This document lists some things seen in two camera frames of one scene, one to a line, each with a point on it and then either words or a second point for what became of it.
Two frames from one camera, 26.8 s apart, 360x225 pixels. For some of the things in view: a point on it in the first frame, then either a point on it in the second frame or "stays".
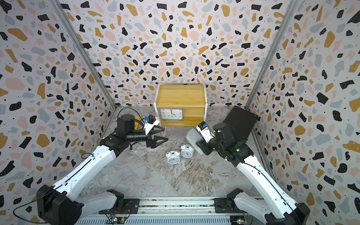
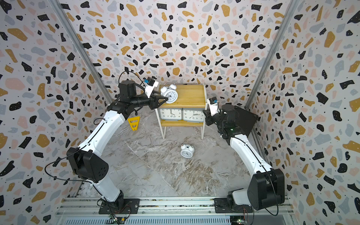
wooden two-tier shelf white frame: [192, 98] stays
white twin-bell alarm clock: [173, 157] → [170, 93]
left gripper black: [153, 143] → [154, 104]
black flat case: [243, 120] stays
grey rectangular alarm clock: [171, 114] stays
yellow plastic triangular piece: [137, 123] stays
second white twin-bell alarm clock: [187, 151] stays
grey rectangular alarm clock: [193, 136] → [193, 115]
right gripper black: [203, 146] → [208, 117]
